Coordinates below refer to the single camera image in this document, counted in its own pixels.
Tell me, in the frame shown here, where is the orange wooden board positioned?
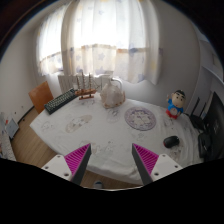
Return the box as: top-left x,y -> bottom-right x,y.
29,81 -> 53,114

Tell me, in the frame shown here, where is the wooden model sailing ship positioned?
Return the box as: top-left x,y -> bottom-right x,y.
75,73 -> 97,100

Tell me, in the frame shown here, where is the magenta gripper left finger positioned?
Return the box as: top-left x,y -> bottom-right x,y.
42,144 -> 91,185

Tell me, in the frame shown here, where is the black wifi router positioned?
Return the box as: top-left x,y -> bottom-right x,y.
189,99 -> 205,130

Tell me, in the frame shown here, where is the white star-patterned curtain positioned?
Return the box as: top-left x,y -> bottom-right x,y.
36,0 -> 161,84

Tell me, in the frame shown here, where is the white printed tablecloth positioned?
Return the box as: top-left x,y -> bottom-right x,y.
30,96 -> 202,184

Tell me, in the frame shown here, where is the white conch shell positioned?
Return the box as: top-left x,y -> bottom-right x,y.
100,82 -> 125,109

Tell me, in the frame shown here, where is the cartoon boy figurine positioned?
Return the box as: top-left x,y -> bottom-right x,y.
166,90 -> 186,119

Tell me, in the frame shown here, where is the black keyboard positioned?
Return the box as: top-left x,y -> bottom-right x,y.
44,88 -> 76,114

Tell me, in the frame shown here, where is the round purple mouse pad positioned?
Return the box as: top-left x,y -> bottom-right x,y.
124,107 -> 156,131

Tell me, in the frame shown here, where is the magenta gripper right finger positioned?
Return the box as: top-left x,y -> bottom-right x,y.
132,144 -> 182,185

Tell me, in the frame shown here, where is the black computer mouse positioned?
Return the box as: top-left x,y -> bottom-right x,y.
163,136 -> 180,148

